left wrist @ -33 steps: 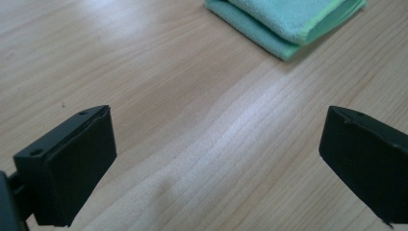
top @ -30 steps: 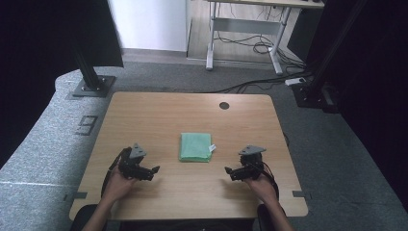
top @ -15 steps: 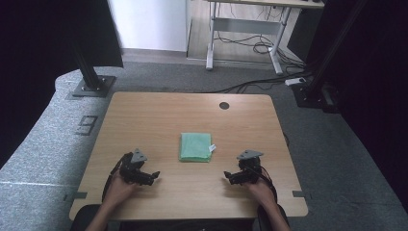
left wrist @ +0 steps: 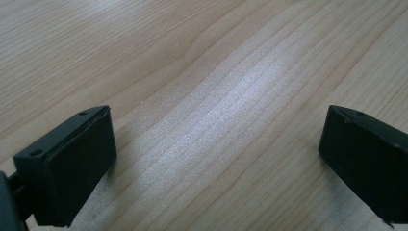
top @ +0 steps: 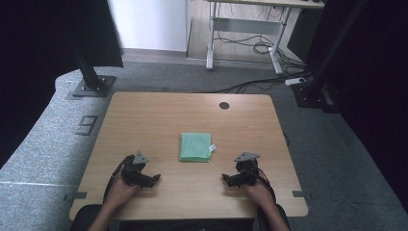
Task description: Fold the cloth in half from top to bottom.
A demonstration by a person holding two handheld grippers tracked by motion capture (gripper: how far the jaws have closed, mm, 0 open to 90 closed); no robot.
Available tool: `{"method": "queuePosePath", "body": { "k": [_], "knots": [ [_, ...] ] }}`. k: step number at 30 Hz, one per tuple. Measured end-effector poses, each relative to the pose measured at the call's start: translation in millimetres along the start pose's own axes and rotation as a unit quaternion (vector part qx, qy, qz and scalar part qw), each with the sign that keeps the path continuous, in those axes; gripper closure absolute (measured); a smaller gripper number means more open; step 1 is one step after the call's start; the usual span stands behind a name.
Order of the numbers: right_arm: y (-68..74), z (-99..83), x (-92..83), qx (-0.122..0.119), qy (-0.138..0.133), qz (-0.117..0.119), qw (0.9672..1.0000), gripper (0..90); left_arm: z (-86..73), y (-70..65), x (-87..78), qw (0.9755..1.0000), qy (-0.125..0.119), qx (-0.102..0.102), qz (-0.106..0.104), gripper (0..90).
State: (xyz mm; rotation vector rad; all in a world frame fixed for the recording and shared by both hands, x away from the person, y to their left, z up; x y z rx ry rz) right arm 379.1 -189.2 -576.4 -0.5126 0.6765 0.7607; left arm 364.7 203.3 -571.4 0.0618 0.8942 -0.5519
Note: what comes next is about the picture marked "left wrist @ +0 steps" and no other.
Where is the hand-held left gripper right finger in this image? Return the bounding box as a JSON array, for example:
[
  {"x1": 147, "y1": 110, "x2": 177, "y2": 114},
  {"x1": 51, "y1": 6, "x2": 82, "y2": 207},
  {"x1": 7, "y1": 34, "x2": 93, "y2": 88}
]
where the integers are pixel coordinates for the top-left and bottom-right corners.
[{"x1": 318, "y1": 104, "x2": 408, "y2": 228}]

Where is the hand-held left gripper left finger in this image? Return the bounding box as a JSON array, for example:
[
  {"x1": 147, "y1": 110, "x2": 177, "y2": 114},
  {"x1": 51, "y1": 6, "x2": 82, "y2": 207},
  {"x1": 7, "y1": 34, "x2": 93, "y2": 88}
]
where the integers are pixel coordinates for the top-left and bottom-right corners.
[{"x1": 13, "y1": 105, "x2": 117, "y2": 228}]

